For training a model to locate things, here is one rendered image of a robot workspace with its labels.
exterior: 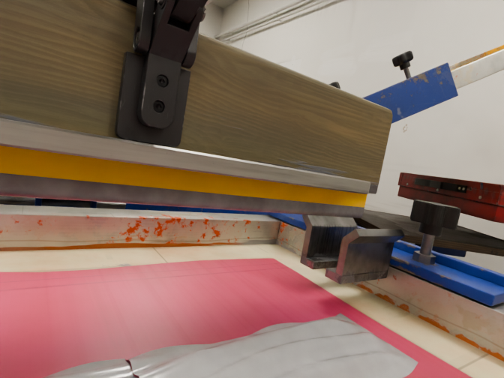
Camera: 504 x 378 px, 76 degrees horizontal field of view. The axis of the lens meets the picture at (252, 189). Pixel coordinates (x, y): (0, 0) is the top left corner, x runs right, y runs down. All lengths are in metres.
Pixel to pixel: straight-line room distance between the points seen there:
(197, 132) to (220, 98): 0.02
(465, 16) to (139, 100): 2.41
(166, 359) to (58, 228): 0.20
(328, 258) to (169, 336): 0.19
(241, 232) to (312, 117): 0.24
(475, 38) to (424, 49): 0.29
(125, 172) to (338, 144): 0.15
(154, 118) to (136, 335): 0.14
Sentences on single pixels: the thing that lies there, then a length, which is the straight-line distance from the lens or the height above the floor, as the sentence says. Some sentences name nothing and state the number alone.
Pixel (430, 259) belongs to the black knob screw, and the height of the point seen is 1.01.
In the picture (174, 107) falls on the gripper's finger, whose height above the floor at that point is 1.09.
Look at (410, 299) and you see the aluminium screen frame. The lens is 0.36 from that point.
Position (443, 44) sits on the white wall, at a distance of 2.51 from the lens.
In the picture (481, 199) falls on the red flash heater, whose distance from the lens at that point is 0.99.
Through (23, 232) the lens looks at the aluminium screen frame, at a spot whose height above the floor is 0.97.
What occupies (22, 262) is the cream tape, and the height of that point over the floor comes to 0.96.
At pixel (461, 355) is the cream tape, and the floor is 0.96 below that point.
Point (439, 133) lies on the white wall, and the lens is 2.33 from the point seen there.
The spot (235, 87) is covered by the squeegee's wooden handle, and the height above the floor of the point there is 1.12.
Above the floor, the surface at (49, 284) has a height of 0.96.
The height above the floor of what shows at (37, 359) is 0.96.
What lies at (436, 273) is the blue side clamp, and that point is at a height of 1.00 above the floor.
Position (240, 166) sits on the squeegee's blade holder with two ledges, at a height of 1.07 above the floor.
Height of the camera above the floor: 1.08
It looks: 6 degrees down
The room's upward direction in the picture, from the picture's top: 9 degrees clockwise
